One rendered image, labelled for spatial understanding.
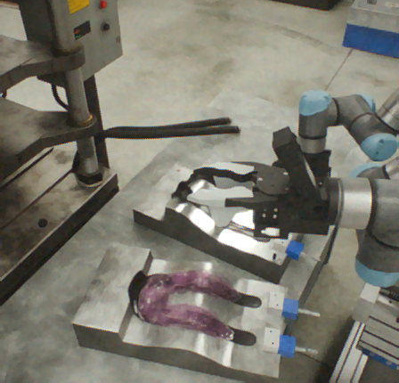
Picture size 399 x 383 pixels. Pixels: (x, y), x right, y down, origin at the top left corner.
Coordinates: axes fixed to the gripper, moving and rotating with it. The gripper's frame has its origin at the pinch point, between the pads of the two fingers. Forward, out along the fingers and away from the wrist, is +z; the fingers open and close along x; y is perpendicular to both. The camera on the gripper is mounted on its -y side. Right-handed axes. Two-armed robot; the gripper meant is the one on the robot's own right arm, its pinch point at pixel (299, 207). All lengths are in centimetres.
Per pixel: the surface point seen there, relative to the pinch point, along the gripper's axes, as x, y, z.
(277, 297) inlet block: -26.7, 4.3, 10.2
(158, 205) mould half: -12.0, -42.0, 3.8
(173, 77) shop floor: 196, -175, 43
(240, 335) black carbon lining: -38.9, -0.5, 14.4
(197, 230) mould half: -17.6, -24.6, 4.2
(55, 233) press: -31, -71, 12
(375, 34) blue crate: 315, -46, 28
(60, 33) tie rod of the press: -16, -67, -49
